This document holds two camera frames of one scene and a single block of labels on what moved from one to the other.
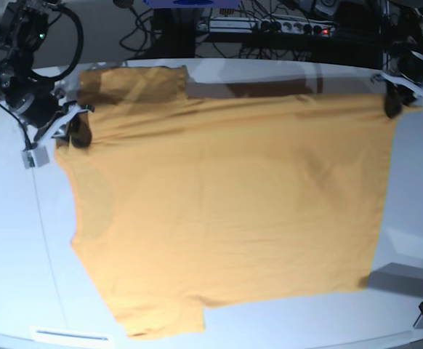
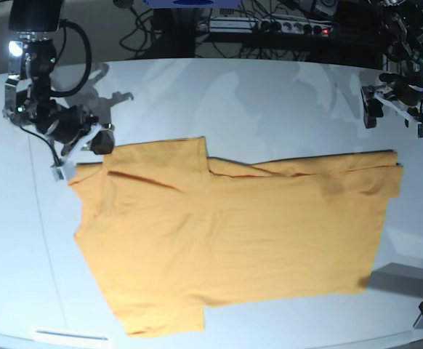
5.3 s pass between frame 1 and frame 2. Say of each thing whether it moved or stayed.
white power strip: stayed
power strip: stayed
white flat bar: stayed
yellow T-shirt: moved
